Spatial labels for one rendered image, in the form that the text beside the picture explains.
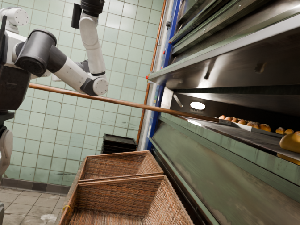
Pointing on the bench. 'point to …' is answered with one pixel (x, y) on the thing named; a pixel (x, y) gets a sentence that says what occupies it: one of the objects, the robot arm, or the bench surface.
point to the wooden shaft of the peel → (122, 102)
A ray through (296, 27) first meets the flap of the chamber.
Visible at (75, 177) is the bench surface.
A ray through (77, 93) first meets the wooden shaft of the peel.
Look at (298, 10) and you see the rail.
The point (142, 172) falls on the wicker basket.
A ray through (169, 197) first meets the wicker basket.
